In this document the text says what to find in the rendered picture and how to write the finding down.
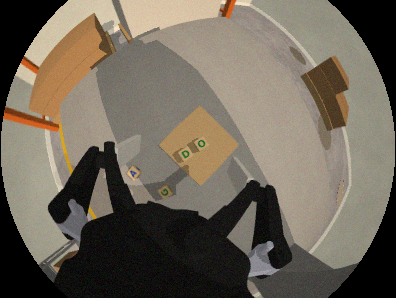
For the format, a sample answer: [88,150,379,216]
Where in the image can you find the tan square mat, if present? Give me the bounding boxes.
[159,105,239,186]

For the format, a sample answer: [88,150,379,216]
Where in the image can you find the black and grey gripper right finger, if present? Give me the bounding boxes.
[181,156,292,279]

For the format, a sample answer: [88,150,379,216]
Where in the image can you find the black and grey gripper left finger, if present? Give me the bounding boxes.
[48,135,150,249]

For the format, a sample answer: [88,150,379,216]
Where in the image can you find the tan letter block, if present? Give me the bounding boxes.
[178,146,194,162]
[158,183,173,199]
[127,165,143,180]
[193,136,209,152]

